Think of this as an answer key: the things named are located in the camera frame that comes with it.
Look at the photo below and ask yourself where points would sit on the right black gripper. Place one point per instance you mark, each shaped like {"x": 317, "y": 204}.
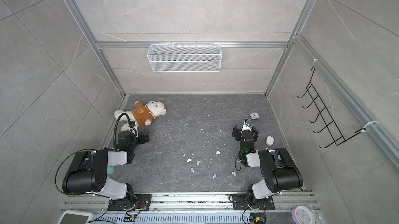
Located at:
{"x": 244, "y": 133}

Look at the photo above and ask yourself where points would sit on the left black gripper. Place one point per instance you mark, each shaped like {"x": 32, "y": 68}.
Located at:
{"x": 141, "y": 137}

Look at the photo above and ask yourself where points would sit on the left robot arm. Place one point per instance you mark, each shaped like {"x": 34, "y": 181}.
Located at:
{"x": 88, "y": 171}

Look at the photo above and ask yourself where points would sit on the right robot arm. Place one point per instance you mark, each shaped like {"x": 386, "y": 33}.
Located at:
{"x": 279, "y": 171}

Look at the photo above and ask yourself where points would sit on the white earbud charging case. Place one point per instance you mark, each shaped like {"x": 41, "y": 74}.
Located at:
{"x": 269, "y": 141}

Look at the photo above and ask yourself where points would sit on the small black square box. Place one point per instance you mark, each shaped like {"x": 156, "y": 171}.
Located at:
{"x": 254, "y": 115}

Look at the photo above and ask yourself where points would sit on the white teddy bear brown shirt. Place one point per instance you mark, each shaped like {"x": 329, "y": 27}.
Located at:
{"x": 144, "y": 114}

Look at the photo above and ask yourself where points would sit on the teal round disc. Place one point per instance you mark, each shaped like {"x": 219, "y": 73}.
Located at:
{"x": 110, "y": 170}

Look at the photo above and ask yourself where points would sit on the pink round alarm clock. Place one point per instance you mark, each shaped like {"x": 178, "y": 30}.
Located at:
{"x": 303, "y": 215}

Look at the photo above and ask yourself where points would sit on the white tablet device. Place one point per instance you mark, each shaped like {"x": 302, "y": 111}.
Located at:
{"x": 76, "y": 217}

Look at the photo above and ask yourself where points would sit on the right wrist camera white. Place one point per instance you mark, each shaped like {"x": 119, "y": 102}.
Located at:
{"x": 247, "y": 124}

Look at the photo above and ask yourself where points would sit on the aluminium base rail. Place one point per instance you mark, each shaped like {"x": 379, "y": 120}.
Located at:
{"x": 196, "y": 208}

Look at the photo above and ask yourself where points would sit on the white wire mesh basket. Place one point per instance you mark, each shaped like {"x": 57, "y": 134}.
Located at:
{"x": 185, "y": 57}

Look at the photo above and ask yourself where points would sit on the black wall hook rack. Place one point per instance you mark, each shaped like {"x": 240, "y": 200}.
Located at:
{"x": 325, "y": 115}

